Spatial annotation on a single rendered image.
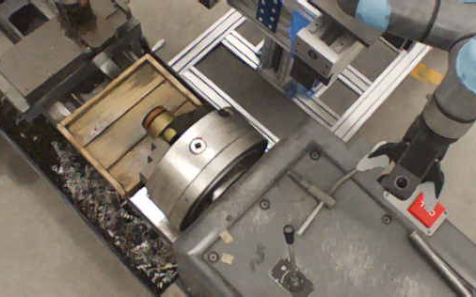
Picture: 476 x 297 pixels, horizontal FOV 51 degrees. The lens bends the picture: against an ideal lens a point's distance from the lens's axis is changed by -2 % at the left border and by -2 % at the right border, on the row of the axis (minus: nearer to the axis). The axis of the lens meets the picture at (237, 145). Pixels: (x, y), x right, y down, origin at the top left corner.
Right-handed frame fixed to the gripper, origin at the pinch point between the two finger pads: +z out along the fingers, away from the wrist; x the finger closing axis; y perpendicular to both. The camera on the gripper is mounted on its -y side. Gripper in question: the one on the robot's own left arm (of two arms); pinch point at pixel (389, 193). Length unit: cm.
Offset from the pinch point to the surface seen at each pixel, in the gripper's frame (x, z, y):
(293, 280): 6.3, 17.9, -17.2
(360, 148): 9.1, 11.9, 15.8
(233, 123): 36.8, 16.9, 6.9
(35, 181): 128, 136, 4
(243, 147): 31.3, 16.5, 2.5
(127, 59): 87, 45, 27
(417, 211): -8.0, 13.1, 9.8
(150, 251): 49, 82, -8
